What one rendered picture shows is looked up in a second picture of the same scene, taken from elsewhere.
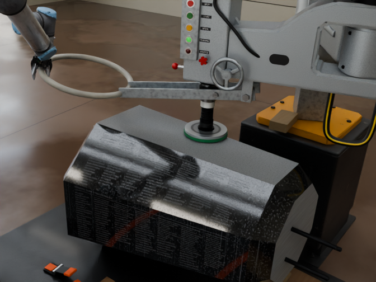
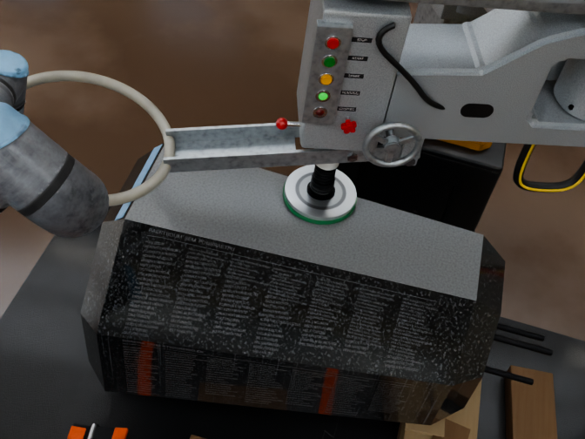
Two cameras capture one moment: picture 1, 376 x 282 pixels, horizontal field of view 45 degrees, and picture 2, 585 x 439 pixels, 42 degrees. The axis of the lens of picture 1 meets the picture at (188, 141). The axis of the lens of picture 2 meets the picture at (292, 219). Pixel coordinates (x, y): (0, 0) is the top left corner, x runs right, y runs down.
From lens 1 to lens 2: 123 cm
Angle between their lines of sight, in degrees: 31
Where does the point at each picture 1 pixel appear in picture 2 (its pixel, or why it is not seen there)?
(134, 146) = (218, 259)
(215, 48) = (367, 103)
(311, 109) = not seen: hidden behind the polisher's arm
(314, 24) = (545, 61)
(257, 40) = (444, 85)
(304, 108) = not seen: hidden behind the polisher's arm
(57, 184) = not seen: outside the picture
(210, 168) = (366, 283)
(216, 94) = (354, 157)
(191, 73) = (318, 139)
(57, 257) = (76, 408)
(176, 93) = (279, 159)
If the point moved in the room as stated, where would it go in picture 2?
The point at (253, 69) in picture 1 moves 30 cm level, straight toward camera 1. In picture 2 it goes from (430, 124) to (473, 214)
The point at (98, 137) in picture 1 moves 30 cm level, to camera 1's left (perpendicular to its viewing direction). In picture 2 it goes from (139, 247) to (27, 271)
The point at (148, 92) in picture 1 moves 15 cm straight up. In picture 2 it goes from (225, 161) to (227, 120)
